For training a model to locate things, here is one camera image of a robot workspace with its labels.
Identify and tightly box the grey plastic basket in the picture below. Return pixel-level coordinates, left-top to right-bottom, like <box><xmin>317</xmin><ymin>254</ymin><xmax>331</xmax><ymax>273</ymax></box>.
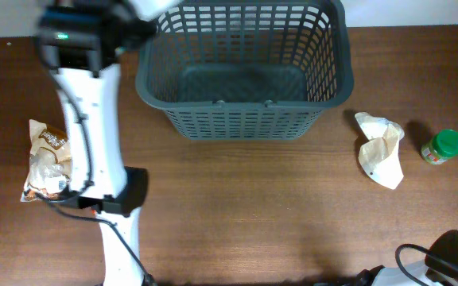
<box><xmin>135</xmin><ymin>0</ymin><xmax>354</xmax><ymax>140</ymax></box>

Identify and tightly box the brown white snack bag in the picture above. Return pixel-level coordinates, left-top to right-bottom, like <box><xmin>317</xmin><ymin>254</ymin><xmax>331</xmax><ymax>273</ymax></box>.
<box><xmin>21</xmin><ymin>119</ymin><xmax>72</xmax><ymax>203</ymax></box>

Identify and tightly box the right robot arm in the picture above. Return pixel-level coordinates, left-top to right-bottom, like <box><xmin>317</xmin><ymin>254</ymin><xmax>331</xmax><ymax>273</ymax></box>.
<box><xmin>321</xmin><ymin>230</ymin><xmax>458</xmax><ymax>286</ymax></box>

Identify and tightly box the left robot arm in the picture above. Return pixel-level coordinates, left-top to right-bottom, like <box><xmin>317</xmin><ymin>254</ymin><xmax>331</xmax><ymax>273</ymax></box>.
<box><xmin>36</xmin><ymin>0</ymin><xmax>177</xmax><ymax>285</ymax></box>

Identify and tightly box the crumpled beige paper bag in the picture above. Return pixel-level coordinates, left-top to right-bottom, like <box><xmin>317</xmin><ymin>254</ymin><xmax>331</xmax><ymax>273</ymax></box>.
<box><xmin>355</xmin><ymin>112</ymin><xmax>405</xmax><ymax>190</ymax></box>

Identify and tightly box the green lid jar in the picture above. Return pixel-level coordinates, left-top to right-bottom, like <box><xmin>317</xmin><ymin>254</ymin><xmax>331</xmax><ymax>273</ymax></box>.
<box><xmin>421</xmin><ymin>129</ymin><xmax>458</xmax><ymax>165</ymax></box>

